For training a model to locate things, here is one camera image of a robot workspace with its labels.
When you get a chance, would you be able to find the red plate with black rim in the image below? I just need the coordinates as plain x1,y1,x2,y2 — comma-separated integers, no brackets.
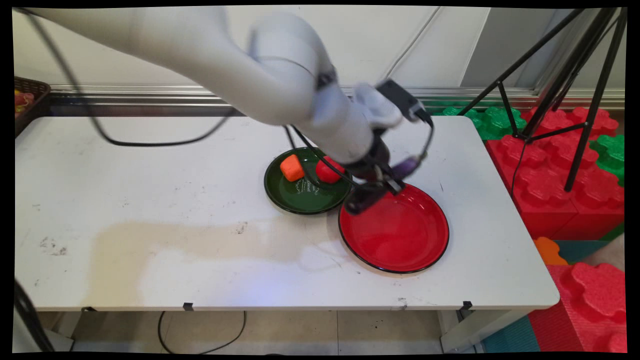
338,182,450,275

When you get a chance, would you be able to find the red toy tomato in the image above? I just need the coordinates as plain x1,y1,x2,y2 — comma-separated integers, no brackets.
315,155,347,185

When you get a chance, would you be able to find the green foam block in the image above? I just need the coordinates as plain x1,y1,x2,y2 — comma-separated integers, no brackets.
434,105,528,141
589,133,626,188

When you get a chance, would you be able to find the orange foam piece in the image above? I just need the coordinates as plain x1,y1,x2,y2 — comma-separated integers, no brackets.
533,236,569,266

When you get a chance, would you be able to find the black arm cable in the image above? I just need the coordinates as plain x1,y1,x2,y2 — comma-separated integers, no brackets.
15,9,236,148

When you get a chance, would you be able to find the dark woven basket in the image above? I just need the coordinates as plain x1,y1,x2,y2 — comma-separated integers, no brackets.
14,76,52,138

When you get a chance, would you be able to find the thin black floor cable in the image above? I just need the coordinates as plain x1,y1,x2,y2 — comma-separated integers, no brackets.
157,310,247,355

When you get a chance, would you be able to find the purple toy eggplant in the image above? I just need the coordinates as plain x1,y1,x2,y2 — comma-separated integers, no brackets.
343,154,429,217

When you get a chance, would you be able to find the aluminium wall rail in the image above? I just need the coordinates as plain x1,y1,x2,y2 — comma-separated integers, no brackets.
49,84,626,118

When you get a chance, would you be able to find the toy fruit in basket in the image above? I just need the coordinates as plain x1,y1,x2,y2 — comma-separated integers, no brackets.
14,89,35,119

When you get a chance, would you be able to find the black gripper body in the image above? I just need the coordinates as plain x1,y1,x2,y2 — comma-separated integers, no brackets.
344,138,397,187

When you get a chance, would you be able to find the teal foam mat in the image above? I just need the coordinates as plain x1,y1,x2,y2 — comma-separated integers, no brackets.
481,315,542,354

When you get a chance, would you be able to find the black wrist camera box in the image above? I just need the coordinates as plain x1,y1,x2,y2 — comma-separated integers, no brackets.
375,79,435,128

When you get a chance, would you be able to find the large red foam block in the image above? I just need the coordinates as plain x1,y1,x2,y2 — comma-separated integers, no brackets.
486,106,626,241

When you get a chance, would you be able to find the orange toy block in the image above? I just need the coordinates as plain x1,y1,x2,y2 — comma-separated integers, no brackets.
279,154,306,183

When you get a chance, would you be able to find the black tripod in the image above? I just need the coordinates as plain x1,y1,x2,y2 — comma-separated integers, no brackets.
457,7,628,193

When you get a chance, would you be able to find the thick black cable bundle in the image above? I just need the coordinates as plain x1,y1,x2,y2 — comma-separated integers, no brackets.
14,279,55,353

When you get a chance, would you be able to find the white table leg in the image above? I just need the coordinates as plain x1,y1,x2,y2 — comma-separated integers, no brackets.
439,308,534,354

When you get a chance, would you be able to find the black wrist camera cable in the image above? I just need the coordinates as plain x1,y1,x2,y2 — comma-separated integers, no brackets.
285,120,436,188

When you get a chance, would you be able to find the dark green plate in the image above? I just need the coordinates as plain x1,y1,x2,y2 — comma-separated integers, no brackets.
263,146,354,216

